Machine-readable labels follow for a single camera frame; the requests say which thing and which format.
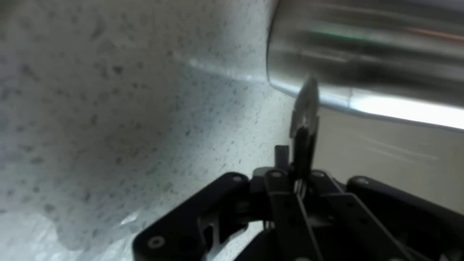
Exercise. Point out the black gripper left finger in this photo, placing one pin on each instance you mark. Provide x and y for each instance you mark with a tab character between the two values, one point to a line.
206	222

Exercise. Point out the stainless steel cup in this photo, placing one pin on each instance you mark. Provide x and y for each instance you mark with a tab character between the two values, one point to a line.
388	59

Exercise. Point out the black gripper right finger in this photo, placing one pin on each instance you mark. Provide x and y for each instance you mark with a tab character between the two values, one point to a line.
385	224

